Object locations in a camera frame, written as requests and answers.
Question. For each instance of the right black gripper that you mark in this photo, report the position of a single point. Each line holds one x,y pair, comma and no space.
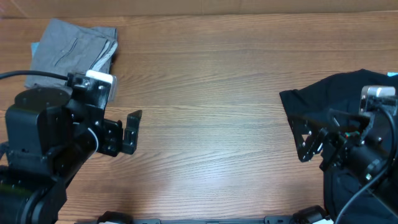
326,144

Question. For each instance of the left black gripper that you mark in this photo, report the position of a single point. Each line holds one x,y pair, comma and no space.
112,132

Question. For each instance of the grey shorts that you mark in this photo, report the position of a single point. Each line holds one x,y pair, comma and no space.
65,48

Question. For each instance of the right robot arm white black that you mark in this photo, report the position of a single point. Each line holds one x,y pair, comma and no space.
364,144

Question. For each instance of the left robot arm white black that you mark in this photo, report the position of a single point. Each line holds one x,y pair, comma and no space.
51,134

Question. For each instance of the black t-shirt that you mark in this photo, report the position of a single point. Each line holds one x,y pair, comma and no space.
341,92

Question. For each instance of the light blue cloth piece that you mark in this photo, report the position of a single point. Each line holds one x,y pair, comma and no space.
391,74

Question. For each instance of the folded blue denim shorts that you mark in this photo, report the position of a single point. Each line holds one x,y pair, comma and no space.
34,46

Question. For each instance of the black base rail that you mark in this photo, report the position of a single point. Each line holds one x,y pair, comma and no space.
279,219

